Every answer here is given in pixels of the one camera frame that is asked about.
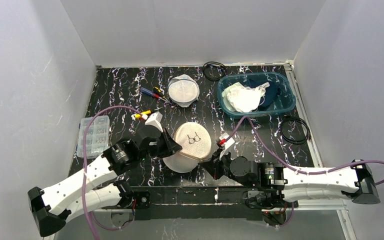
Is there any white mesh bag tan trim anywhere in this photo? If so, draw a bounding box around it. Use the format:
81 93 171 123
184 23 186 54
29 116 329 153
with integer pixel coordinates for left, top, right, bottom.
163 122 212 174

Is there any white mesh bag blue trim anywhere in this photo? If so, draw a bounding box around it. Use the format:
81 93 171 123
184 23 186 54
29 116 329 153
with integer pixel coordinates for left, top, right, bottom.
167 74 200 108

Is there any white bra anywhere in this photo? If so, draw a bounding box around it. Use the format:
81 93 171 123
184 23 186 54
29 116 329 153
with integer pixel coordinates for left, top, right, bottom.
221 82 268 113

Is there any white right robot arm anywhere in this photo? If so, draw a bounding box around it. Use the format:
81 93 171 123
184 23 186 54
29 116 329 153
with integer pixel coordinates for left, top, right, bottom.
202 153 381 210

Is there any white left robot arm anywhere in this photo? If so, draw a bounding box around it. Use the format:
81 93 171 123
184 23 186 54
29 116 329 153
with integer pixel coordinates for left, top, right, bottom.
27 125 182 237

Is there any dark blue bra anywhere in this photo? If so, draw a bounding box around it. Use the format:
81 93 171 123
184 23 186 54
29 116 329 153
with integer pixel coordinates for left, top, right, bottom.
248 79 281 111

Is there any clear plastic screw box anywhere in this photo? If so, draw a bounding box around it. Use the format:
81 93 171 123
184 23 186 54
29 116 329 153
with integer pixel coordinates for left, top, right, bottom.
75 115 110 159

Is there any teal plastic bin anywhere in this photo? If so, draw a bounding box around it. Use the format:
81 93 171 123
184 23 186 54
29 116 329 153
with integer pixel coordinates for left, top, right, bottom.
217 72 297 119

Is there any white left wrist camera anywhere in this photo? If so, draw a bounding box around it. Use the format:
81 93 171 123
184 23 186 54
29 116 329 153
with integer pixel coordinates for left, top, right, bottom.
145 111 163 133

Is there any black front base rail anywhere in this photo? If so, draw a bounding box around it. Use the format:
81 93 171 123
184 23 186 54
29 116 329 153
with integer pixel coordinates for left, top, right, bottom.
132 186 265 221

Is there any yellow handled screwdriver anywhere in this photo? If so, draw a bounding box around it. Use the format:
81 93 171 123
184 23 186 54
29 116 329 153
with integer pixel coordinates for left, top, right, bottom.
131 108 159 120

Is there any black orange handled screwdriver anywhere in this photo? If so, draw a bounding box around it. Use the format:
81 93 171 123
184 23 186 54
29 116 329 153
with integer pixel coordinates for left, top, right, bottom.
152 86 170 104

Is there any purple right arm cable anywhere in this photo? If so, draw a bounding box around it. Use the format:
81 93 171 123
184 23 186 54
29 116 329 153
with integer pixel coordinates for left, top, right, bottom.
223 115 384 229

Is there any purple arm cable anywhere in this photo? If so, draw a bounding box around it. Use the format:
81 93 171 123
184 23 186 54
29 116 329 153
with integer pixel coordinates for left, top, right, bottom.
223 115 384 229
81 105 143 240

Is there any blue handled screwdriver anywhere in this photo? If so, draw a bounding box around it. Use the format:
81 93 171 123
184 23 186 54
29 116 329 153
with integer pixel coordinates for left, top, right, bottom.
140 87 171 104

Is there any black cable coil right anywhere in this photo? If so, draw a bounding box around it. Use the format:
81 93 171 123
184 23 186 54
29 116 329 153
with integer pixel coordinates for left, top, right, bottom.
279 116 311 146

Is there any black cable coil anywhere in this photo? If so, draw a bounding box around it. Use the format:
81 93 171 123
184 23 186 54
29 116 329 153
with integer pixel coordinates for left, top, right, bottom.
279 116 311 146
202 61 228 82

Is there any black cable coil back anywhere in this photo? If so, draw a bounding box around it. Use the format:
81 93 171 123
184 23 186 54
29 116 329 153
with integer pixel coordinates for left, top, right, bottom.
202 61 228 82

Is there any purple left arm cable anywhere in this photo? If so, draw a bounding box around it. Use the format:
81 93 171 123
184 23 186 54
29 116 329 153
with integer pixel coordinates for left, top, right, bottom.
81 105 143 240

